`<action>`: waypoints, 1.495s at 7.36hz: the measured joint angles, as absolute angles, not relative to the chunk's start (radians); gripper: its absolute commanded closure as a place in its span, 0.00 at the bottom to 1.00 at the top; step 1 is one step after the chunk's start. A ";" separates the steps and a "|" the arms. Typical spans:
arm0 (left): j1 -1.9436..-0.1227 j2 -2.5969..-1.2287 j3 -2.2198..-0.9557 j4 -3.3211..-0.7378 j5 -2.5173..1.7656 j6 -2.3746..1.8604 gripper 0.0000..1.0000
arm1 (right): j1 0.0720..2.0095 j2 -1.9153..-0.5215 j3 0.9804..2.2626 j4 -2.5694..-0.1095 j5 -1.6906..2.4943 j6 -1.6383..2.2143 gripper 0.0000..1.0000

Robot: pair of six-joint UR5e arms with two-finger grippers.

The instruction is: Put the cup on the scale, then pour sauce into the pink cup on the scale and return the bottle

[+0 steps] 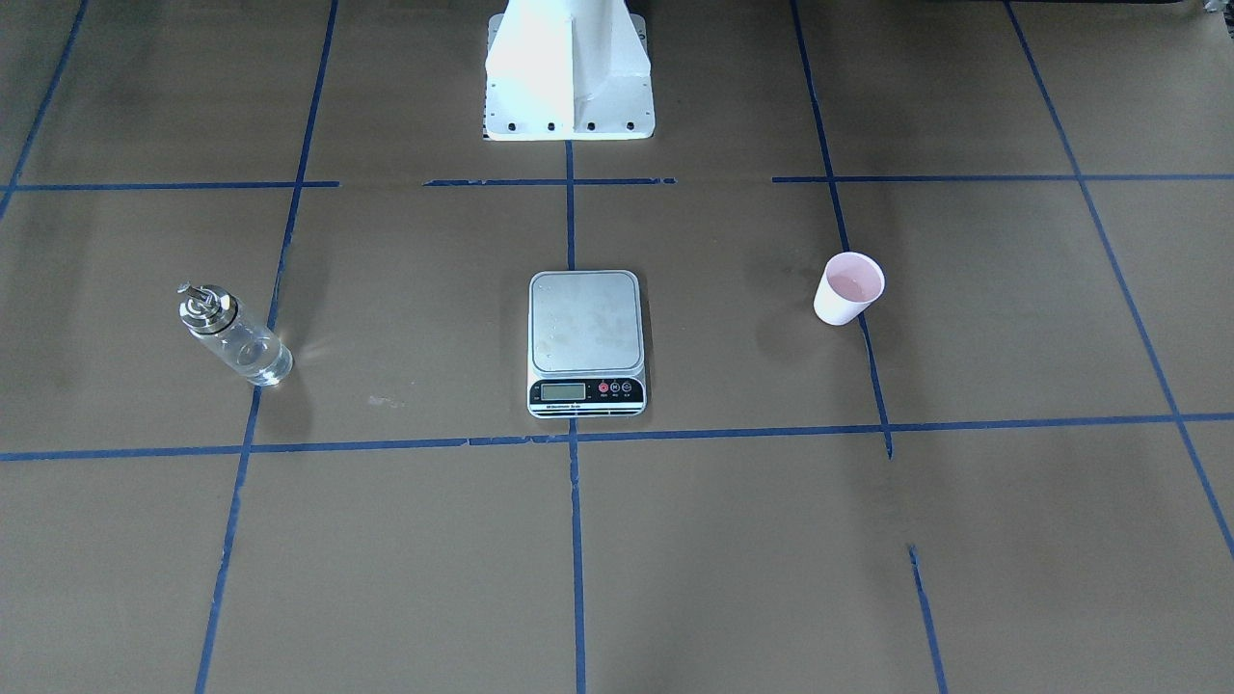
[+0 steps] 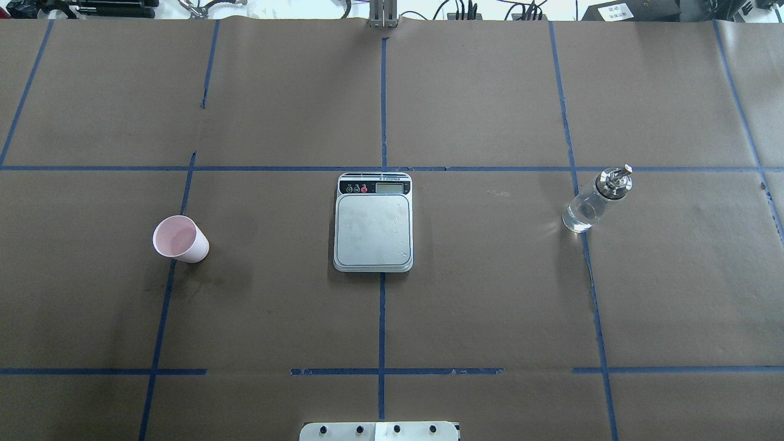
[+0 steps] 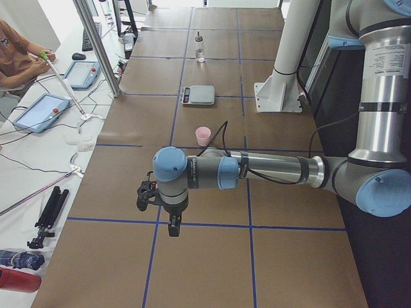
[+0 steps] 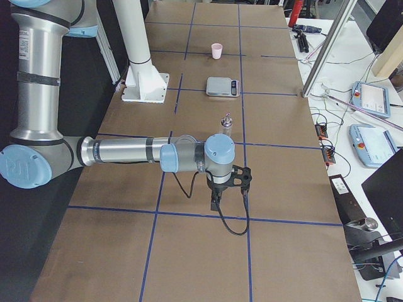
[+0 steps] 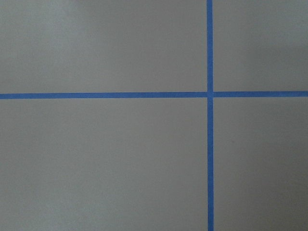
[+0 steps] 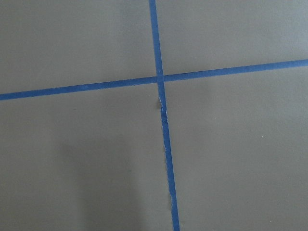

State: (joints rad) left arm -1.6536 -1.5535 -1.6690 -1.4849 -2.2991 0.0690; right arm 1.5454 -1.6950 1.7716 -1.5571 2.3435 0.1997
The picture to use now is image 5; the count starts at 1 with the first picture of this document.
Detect blue tape strip crosswise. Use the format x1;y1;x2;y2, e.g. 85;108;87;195
0;91;308;100

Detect blue tape strip lengthwise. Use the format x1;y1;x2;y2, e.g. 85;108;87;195
206;0;214;231

